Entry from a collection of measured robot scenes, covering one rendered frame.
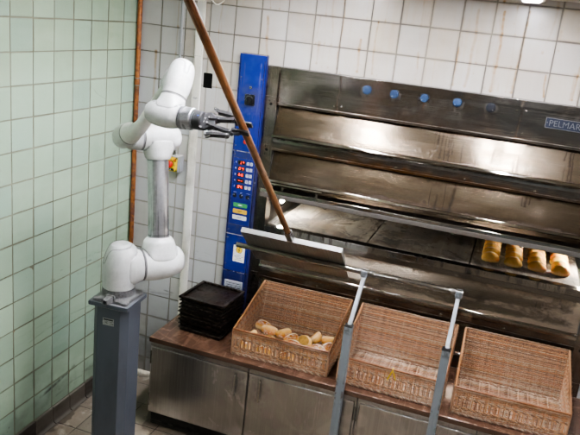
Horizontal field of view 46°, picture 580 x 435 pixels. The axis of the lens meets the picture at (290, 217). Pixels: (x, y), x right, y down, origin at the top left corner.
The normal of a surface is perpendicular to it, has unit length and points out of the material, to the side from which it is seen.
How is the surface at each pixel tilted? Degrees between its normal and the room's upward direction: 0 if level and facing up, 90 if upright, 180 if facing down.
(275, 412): 90
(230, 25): 90
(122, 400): 90
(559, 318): 70
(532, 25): 90
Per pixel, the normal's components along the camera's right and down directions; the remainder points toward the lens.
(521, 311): -0.27, -0.10
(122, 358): 0.50, 0.30
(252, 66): -0.33, 0.24
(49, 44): 0.94, 0.19
